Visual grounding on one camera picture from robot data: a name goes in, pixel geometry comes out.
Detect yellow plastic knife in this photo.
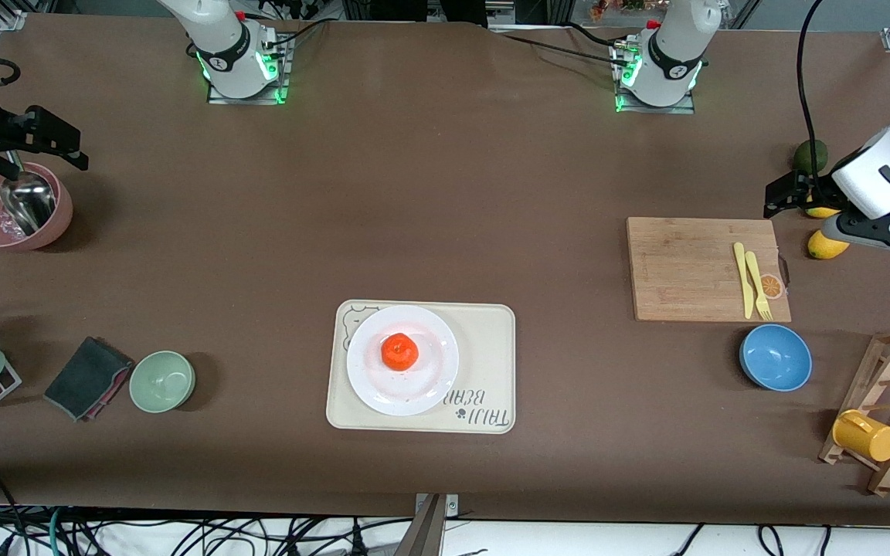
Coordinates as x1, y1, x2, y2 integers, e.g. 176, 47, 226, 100
733, 242, 755, 320

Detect metal scoop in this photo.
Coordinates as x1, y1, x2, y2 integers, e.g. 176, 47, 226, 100
0, 153, 57, 236

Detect wooden cutting board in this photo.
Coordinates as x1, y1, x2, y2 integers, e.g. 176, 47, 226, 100
627, 217, 792, 323

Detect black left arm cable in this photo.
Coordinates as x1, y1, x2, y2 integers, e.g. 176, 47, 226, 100
796, 0, 834, 194

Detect pale green bowl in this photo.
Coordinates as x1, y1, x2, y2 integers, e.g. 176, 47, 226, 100
129, 351, 196, 414

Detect green avocado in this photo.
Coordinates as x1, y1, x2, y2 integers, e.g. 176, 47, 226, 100
793, 140, 830, 175

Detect yellow plastic fork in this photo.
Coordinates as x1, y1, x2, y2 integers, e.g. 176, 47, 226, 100
745, 251, 773, 321

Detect yellow mug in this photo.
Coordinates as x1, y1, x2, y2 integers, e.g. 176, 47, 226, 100
832, 409, 890, 463

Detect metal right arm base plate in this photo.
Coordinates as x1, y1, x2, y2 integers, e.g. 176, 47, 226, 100
207, 35, 293, 105

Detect blue bowl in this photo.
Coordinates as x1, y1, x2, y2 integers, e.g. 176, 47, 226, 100
739, 324, 814, 392

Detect black left base cable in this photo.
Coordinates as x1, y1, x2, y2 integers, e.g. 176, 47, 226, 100
487, 22, 631, 66

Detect dark folded cloth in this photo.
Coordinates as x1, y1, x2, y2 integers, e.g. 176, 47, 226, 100
43, 336, 135, 422

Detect black base cable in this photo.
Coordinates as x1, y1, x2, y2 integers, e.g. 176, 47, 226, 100
487, 22, 631, 66
260, 15, 331, 56

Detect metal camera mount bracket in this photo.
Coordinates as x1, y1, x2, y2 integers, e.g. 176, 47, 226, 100
413, 493, 460, 556

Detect orange fruit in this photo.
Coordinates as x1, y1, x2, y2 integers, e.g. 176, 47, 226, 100
381, 333, 420, 372

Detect black right base cable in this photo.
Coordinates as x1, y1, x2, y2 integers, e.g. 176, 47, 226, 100
260, 15, 331, 56

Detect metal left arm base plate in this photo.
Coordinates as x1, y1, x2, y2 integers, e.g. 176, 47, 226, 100
613, 39, 697, 115

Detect white round plate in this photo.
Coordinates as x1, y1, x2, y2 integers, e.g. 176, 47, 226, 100
346, 305, 460, 417

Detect cream tray with bear print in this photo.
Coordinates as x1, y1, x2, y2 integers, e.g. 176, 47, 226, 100
326, 300, 516, 435

